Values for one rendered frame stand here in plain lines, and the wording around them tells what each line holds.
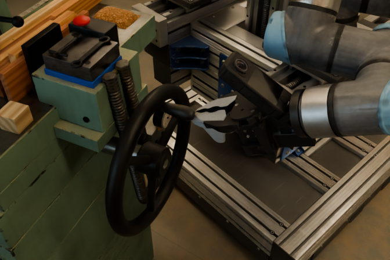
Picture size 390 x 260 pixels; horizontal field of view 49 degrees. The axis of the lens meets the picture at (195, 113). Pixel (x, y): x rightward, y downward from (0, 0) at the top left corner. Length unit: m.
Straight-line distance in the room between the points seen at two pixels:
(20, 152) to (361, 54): 0.55
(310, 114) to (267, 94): 0.07
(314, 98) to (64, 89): 0.41
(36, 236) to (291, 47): 0.59
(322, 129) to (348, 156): 1.12
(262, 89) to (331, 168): 1.05
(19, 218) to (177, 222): 0.94
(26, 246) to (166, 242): 0.83
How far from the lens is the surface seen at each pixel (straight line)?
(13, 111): 0.76
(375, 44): 0.65
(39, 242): 0.92
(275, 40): 0.66
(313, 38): 0.65
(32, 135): 0.78
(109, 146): 0.81
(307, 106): 0.60
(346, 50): 0.65
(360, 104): 0.58
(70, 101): 0.76
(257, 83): 0.63
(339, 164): 1.68
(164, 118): 1.09
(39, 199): 0.86
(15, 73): 0.81
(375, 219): 1.83
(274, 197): 1.52
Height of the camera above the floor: 1.39
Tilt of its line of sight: 41 degrees down
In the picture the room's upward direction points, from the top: straight up
